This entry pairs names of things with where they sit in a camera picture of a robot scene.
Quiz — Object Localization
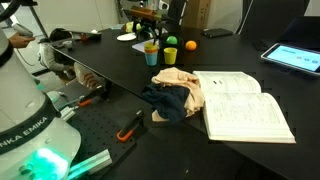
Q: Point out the beige cloth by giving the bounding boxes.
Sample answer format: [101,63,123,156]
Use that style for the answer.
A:
[151,67,205,123]

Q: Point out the navy blue cloth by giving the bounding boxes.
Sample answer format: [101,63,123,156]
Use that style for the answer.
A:
[141,83,191,124]

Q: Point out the tablet with lit screen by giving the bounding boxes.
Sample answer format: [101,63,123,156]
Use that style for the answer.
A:
[260,42,320,76]

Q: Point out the brown wrist camera box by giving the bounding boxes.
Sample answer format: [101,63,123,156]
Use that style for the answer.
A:
[129,5,164,22]

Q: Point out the aluminium rail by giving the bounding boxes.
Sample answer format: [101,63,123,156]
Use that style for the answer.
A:
[66,148,113,180]
[59,106,76,122]

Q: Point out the black bowl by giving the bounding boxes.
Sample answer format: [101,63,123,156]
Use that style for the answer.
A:
[159,33,185,54]

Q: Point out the UIST booklet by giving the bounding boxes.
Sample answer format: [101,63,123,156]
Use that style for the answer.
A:
[131,38,158,53]

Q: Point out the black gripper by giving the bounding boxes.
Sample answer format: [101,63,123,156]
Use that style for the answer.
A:
[135,16,162,46]

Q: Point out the yellow plastic cup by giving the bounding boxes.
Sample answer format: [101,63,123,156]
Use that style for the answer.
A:
[143,39,160,52]

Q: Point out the orange fruit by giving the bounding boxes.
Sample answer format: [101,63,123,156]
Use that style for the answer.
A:
[185,40,198,52]

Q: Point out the grey handheld controller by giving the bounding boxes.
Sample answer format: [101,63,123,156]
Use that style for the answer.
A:
[11,23,35,38]

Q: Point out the black flat device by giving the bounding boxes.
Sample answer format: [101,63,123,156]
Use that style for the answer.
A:
[201,27,234,38]

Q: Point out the black orange clamp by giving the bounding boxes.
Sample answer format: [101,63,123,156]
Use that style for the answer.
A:
[116,109,145,143]
[78,86,104,108]

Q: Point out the striped beige fabric item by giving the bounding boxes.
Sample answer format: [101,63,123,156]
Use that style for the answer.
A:
[73,62,106,88]

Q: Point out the blue plastic cup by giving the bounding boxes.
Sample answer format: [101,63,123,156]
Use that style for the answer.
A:
[144,51,159,67]

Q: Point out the black upright panel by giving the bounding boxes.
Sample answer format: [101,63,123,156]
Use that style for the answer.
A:
[239,0,306,44]

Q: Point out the black perforated board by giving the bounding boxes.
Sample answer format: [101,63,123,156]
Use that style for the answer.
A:
[66,101,138,168]

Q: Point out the open white book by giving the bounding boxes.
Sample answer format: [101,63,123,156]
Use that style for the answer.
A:
[192,70,297,144]

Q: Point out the person's hand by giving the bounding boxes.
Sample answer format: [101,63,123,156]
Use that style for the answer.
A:
[8,32,36,49]

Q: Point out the yellow green toy fruit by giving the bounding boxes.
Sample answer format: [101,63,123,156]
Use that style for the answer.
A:
[124,21,143,34]

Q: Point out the person in grey top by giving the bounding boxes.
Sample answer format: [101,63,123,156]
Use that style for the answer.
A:
[38,28,76,81]

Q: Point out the white plate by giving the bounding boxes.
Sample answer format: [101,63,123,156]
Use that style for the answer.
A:
[116,33,138,42]

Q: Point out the black tripod leg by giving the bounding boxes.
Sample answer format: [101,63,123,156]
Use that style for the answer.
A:
[29,3,49,38]

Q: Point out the yellow-green plastic cup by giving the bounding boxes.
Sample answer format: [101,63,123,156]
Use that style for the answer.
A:
[163,47,179,66]

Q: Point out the green ball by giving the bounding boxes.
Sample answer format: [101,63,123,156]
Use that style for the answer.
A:
[165,35,179,46]

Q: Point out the cardboard box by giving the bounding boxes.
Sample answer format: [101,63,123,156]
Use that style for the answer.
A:
[182,0,213,30]

